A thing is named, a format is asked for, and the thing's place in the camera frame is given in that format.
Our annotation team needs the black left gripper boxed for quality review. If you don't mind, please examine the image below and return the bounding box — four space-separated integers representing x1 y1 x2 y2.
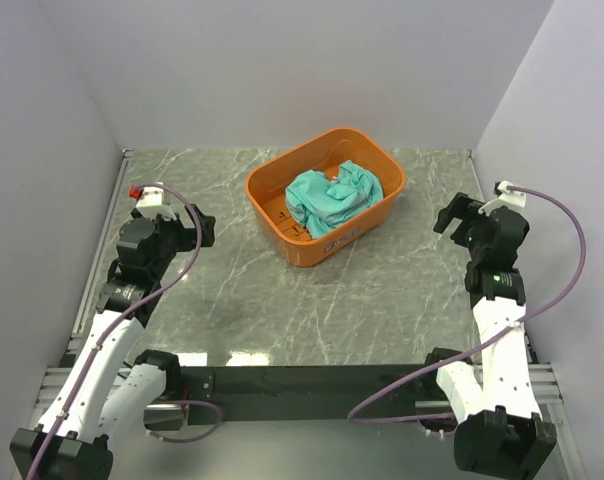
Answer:
147 203 215 279

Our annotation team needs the orange plastic basket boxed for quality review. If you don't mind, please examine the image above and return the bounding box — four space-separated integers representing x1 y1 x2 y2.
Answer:
246 128 406 267

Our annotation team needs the teal t shirt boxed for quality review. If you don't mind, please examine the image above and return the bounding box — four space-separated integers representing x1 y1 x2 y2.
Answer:
284 160 384 240

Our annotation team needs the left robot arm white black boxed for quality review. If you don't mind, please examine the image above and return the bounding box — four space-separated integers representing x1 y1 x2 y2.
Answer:
10 205 216 479

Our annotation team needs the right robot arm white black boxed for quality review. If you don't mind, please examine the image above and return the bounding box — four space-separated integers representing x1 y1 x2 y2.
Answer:
420 192 557 479

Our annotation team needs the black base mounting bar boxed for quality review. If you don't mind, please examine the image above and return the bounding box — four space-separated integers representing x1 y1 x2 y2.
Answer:
181 364 420 422

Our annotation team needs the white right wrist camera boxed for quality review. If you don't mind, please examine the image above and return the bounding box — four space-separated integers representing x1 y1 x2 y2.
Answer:
486 181 526 213

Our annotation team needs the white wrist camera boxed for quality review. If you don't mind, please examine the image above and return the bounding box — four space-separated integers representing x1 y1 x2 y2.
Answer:
486 181 526 213
129 185 176 220

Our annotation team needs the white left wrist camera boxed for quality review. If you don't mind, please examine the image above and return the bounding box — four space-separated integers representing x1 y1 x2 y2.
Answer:
129 185 176 220

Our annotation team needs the aluminium frame rail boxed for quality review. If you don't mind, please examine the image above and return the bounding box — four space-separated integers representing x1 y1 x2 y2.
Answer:
34 149 133 409

